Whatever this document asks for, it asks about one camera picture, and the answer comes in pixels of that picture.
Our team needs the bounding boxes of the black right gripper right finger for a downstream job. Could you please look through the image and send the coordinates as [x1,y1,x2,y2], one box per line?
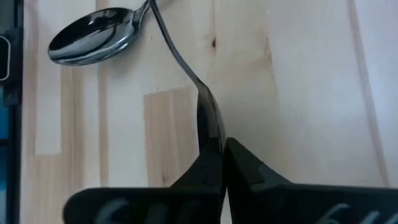
[224,137,398,224]

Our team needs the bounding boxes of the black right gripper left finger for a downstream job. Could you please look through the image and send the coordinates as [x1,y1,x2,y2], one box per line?
[63,138,226,224]

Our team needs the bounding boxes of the black metal spoon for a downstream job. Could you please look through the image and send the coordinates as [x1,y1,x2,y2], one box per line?
[148,0,227,155]
[47,0,154,67]

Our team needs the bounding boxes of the black aluminium table frame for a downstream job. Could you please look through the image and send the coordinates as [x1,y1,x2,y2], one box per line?
[9,0,25,224]

